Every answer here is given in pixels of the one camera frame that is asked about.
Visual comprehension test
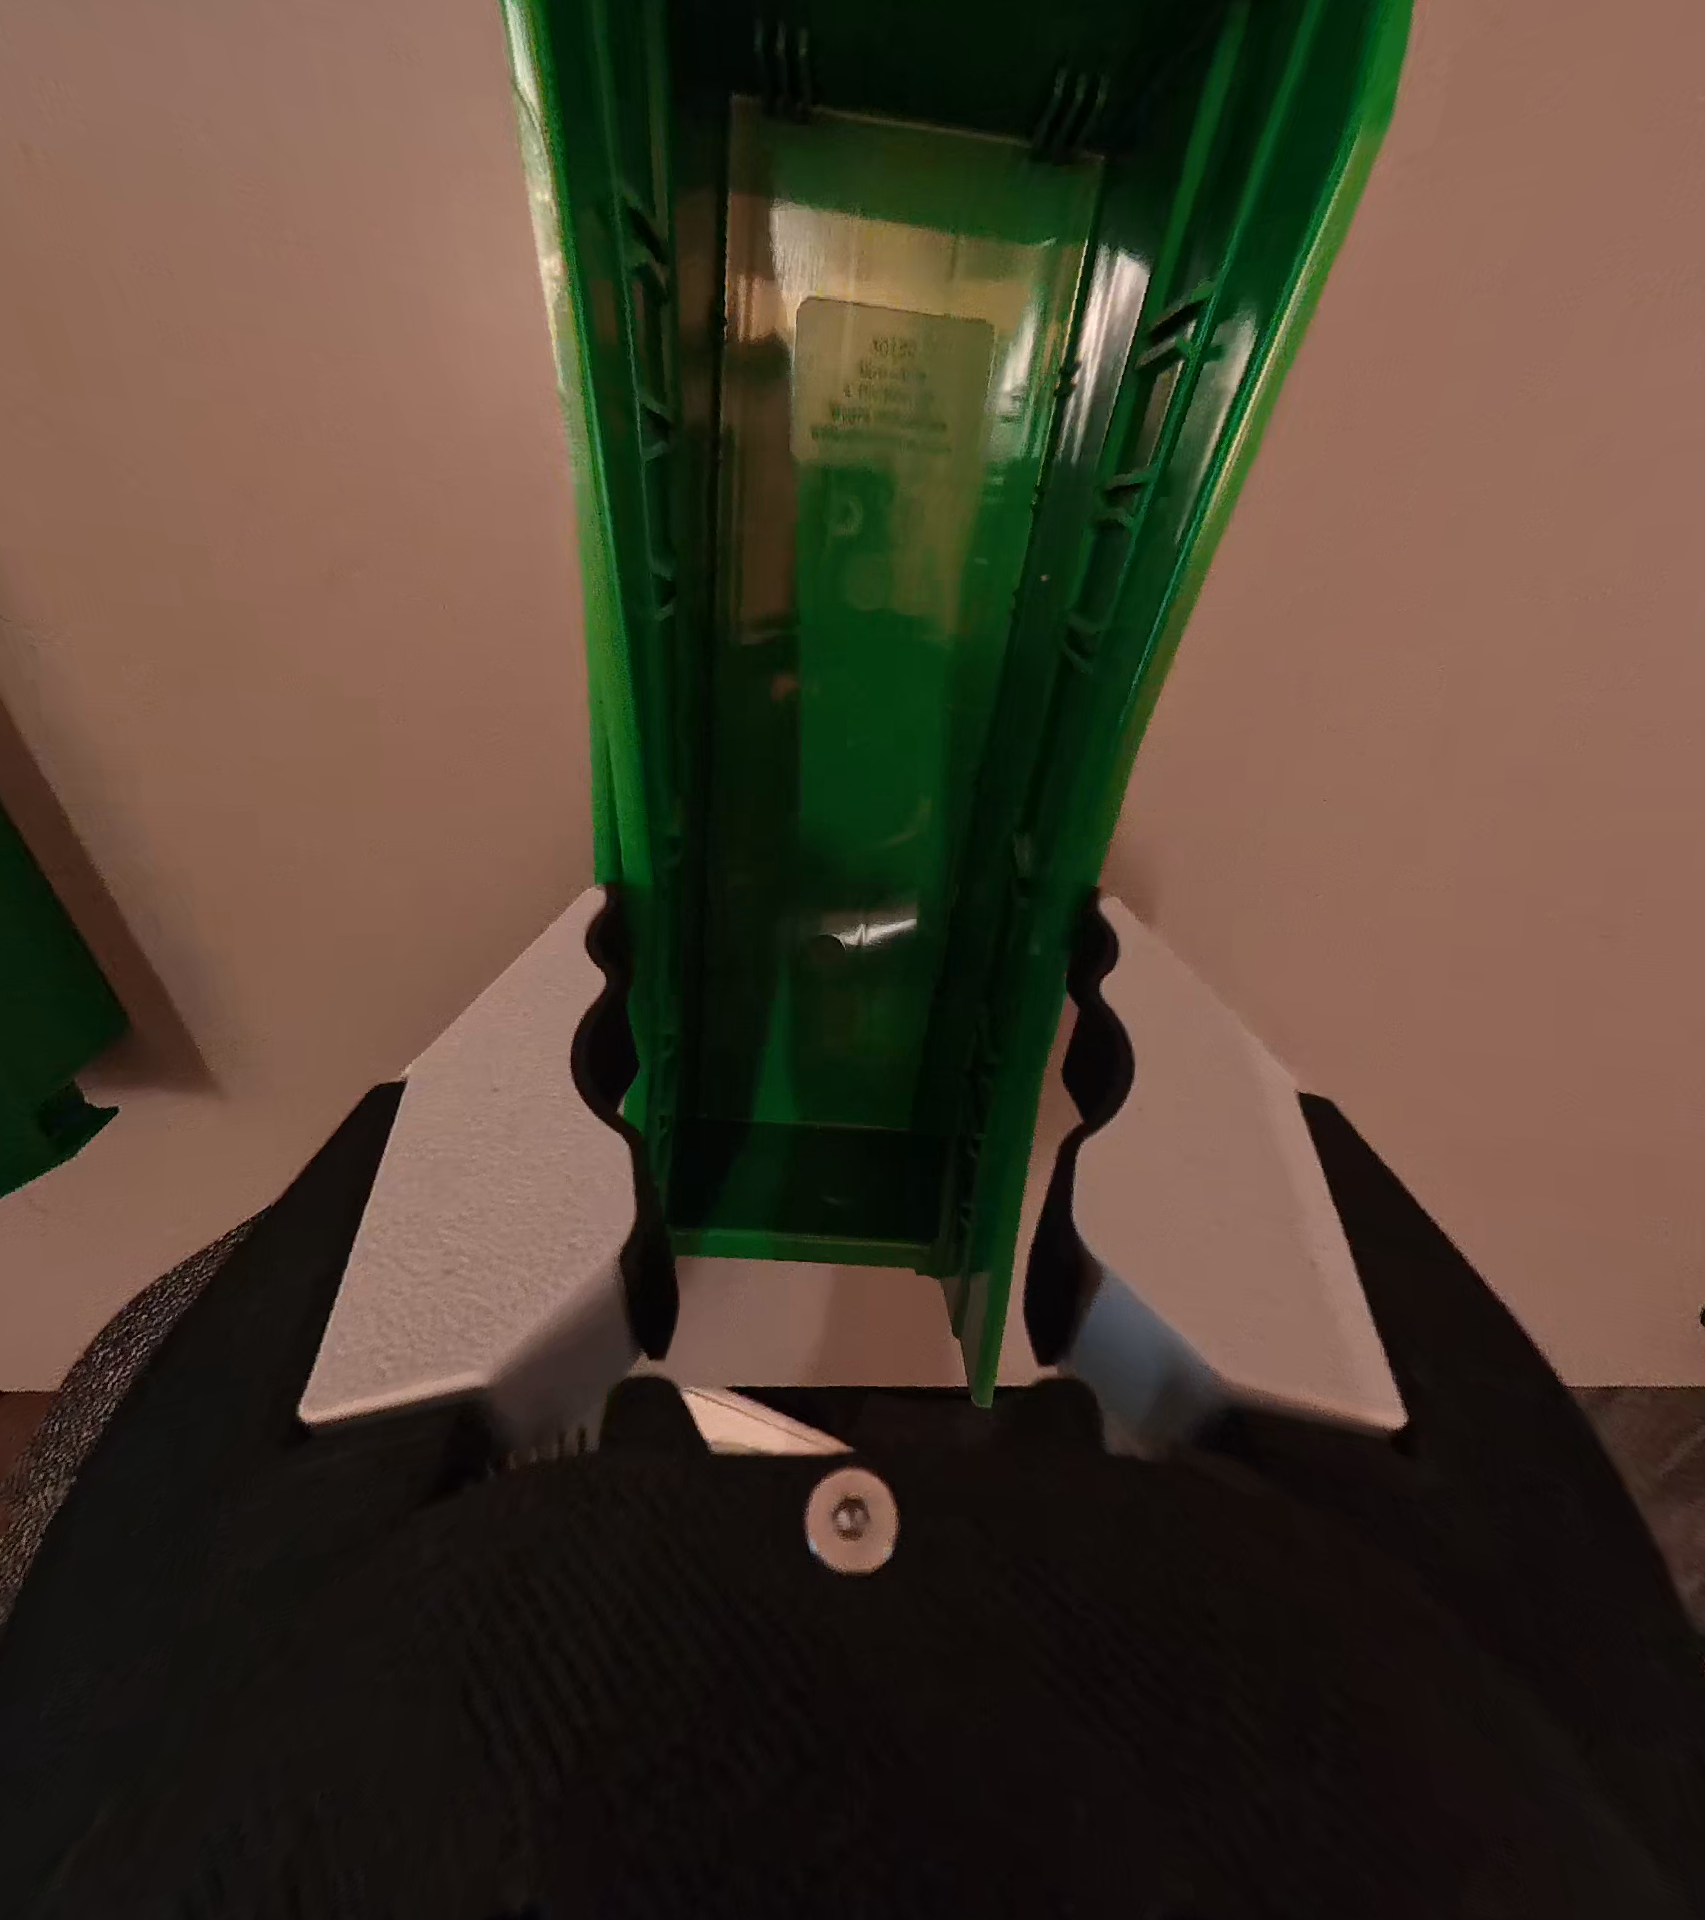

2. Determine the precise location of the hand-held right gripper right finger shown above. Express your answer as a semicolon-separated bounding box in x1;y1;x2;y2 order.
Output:
1020;888;1406;1458

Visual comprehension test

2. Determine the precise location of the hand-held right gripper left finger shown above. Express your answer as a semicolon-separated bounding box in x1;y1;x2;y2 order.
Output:
301;884;681;1471

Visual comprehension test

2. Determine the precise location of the grey desk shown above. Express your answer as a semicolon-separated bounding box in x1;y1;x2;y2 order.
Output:
0;0;1705;1393

